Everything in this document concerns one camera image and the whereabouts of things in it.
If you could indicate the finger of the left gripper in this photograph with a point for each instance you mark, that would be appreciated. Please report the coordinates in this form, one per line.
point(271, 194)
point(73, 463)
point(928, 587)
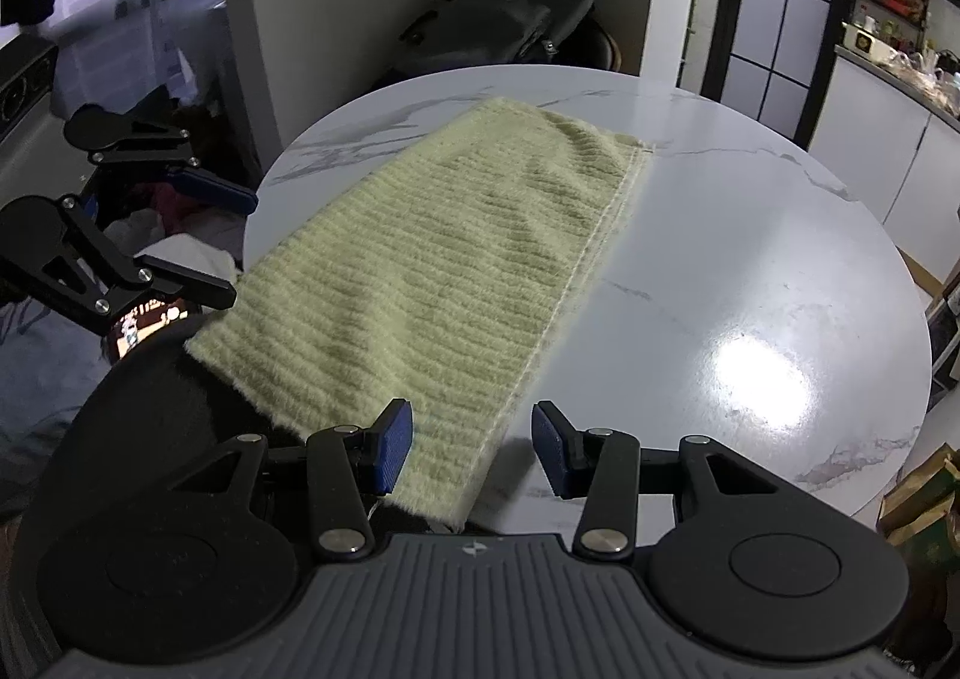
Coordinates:
point(212, 191)
point(168, 281)

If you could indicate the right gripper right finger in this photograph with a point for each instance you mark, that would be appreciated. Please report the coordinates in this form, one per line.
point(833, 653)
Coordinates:
point(730, 554)

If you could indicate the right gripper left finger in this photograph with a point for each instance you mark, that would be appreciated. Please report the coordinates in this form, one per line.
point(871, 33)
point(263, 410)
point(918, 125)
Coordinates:
point(153, 556)

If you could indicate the yellow towel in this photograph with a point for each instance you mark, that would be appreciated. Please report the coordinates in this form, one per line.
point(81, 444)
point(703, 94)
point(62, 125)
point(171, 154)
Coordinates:
point(442, 278)

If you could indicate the black backpack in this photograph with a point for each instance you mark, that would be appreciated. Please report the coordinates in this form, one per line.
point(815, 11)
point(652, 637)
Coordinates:
point(454, 34)

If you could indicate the dark wooden chair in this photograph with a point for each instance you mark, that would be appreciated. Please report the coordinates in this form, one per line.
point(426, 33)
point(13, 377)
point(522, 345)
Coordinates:
point(598, 49)

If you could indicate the white base cabinet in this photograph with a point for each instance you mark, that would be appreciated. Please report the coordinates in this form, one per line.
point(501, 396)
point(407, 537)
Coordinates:
point(897, 154)

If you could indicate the white small appliance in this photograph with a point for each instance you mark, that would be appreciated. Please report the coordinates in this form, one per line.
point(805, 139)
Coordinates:
point(864, 43)

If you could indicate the black spice rack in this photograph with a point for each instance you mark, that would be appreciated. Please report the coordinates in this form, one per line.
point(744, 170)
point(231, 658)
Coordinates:
point(900, 23)

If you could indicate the black framed glass door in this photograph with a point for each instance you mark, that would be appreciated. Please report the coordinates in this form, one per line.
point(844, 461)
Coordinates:
point(772, 60)

